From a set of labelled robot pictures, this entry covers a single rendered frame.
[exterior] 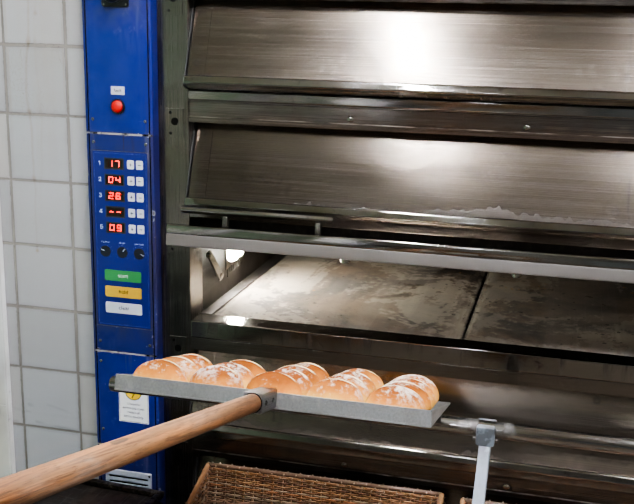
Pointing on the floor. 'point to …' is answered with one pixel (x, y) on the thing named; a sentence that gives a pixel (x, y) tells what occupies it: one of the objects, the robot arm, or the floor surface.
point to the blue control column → (133, 29)
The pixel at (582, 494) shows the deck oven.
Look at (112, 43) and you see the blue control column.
